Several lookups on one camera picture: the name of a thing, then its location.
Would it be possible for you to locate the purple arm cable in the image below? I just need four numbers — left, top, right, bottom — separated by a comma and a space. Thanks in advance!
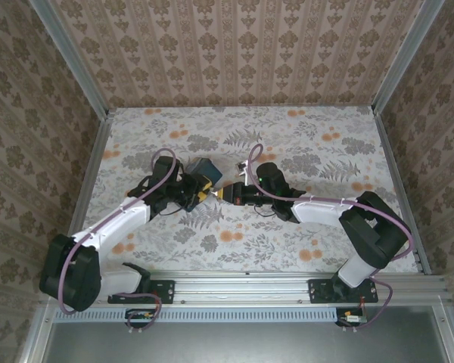
58, 147, 186, 336
247, 142, 415, 334

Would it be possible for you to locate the slotted grey cable duct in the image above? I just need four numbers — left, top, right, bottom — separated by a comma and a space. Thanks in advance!
54, 306, 338, 323

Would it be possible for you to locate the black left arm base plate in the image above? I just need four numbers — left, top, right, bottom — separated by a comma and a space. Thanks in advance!
107, 278, 175, 305

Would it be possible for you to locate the aluminium frame bar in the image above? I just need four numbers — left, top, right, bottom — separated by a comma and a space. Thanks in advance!
17, 304, 56, 363
433, 304, 454, 363

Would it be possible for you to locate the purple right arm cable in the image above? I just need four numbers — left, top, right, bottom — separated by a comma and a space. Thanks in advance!
247, 142, 415, 334

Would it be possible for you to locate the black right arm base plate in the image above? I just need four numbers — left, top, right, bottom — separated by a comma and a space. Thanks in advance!
308, 278, 379, 305

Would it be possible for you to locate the small connector board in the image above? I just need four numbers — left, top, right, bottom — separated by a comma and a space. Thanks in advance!
335, 306, 367, 329
125, 308, 156, 329

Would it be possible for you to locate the aluminium corner post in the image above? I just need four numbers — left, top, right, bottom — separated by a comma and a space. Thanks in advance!
372, 0, 446, 114
29, 0, 110, 119

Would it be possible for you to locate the aluminium side rail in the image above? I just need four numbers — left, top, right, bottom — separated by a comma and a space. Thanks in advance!
56, 111, 114, 277
374, 109, 432, 275

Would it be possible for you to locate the floral table cover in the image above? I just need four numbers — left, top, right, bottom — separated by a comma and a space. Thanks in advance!
81, 105, 413, 274

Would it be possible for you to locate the grey metal panel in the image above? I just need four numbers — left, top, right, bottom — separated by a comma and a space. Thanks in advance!
45, 306, 449, 363

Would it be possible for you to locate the dark blue painted box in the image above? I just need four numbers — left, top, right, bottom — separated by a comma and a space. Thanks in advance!
184, 156, 224, 213

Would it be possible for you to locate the aluminium mounting rail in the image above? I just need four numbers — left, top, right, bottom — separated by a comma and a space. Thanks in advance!
41, 270, 451, 308

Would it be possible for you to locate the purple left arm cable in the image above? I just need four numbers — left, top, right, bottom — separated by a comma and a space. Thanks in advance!
58, 147, 186, 336

